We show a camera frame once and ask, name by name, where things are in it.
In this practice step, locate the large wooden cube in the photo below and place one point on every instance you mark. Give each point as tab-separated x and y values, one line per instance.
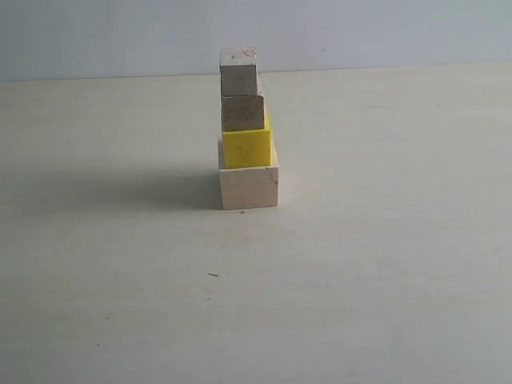
250	187

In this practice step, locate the yellow foam cube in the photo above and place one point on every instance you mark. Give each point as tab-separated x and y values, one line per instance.
248	148

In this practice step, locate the medium wooden cube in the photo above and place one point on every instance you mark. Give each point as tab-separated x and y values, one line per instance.
242	112

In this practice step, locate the small wooden cube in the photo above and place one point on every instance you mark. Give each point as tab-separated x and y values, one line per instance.
238	71

